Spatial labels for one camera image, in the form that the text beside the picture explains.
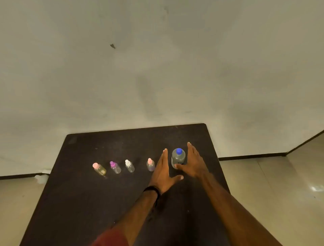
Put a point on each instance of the person's left forearm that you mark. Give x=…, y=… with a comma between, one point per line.
x=138, y=213

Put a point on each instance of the white spray cap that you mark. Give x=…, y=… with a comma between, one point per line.
x=127, y=163

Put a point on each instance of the black wristband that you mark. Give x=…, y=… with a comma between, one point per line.
x=153, y=189

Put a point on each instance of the pink spray cap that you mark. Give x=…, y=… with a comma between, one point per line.
x=149, y=161

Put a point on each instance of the white plastic object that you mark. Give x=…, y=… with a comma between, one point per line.
x=41, y=178

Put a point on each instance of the small clear bottle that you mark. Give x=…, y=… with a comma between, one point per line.
x=117, y=169
x=130, y=168

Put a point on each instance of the person's left red sleeve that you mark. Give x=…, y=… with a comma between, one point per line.
x=111, y=238

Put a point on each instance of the small yellow bottle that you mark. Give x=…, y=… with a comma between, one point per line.
x=101, y=170

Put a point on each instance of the person's right hand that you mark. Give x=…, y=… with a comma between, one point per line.
x=195, y=166

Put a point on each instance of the person's left hand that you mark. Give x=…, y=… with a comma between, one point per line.
x=162, y=175

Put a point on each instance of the small purple tinted bottle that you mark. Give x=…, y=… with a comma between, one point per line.
x=150, y=166

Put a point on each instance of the purple spray cap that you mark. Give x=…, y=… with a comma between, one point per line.
x=112, y=164

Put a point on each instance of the blue bottle cap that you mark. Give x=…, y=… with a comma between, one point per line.
x=179, y=151

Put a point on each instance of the person's right forearm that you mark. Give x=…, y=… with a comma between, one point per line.
x=235, y=215

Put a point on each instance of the large clear bottle blue label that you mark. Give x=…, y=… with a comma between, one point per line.
x=178, y=159

